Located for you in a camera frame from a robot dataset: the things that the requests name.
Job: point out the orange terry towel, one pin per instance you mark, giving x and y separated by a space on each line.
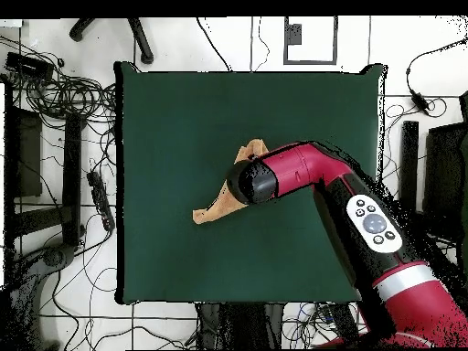
219 210

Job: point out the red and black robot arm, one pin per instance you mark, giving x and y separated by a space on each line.
292 172

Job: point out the dark green table cloth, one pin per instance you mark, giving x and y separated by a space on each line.
182 128

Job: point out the black power strip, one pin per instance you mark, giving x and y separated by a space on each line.
100 199
345 325

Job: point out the dark grey floor plate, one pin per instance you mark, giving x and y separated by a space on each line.
293 34

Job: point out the black tripod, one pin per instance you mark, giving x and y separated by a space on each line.
142 44

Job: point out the black round device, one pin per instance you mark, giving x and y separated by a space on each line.
55 257

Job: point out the black power adapter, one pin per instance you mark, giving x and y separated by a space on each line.
419 100

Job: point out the black box device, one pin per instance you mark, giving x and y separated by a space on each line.
29 65

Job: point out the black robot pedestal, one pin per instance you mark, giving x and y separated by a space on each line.
237 325

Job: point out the black metal frame stand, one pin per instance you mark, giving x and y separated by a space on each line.
72 164
409 164

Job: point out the grey floor frame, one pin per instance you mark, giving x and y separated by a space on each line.
335 40

